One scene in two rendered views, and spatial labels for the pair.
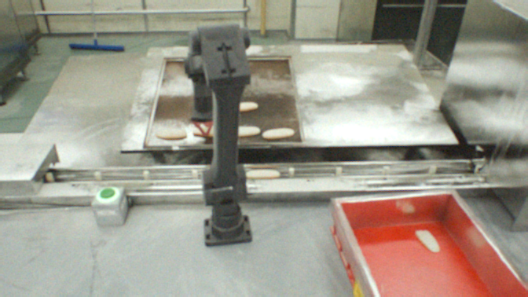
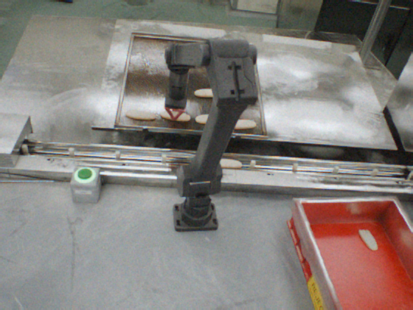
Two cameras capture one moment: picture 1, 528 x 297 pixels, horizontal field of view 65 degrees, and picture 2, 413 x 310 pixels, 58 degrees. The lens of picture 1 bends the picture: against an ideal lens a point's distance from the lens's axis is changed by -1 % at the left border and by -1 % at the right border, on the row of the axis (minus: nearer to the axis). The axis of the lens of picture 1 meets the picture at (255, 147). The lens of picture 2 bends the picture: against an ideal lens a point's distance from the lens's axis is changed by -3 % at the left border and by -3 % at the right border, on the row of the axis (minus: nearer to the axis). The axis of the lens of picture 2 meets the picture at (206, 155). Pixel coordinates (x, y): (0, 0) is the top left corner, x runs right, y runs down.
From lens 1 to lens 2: 0.19 m
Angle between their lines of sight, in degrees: 10
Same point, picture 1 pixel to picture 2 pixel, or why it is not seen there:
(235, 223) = (205, 213)
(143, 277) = (120, 257)
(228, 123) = (223, 134)
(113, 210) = (90, 191)
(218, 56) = (228, 74)
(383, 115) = (335, 116)
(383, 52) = (336, 50)
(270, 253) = (234, 242)
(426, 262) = (366, 260)
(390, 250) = (337, 246)
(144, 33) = not seen: outside the picture
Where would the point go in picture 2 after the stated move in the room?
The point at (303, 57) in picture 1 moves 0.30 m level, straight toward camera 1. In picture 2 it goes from (265, 47) to (265, 84)
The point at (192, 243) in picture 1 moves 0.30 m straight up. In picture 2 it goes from (162, 226) to (169, 143)
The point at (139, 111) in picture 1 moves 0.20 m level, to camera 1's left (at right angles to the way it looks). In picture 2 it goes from (109, 88) to (51, 82)
